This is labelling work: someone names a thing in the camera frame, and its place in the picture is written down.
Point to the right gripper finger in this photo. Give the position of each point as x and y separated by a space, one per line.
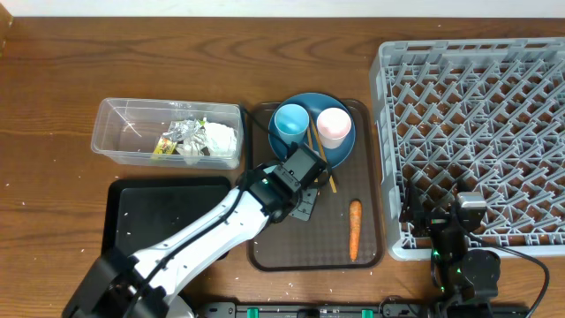
462 186
412 209

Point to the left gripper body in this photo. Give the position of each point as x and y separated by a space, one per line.
303 205

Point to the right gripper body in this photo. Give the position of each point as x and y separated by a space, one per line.
433 223

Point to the orange carrot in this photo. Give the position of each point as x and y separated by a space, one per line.
355 214

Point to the white tissue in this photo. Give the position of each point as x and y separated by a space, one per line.
220 140

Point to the foil snack wrapper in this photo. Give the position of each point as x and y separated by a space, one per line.
186 138

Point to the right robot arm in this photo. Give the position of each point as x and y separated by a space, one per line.
467 278

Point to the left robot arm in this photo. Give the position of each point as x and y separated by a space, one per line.
146 283

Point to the grey dishwasher rack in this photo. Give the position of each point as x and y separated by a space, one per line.
488 112

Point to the black waste tray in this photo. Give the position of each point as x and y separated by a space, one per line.
142 212

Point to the left wooden chopstick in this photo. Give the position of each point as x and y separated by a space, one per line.
310 143

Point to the wooden chopstick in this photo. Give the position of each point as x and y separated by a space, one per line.
310 143
322 154

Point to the light blue cup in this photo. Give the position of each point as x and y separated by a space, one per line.
291 122

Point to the right wooden chopstick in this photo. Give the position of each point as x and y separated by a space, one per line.
322 154

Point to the pink cup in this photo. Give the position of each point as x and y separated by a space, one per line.
333 125

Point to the brown serving tray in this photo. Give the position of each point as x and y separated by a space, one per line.
322 242

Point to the clear plastic bin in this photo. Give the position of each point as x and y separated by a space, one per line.
127 130

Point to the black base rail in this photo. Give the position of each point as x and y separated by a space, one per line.
386 309

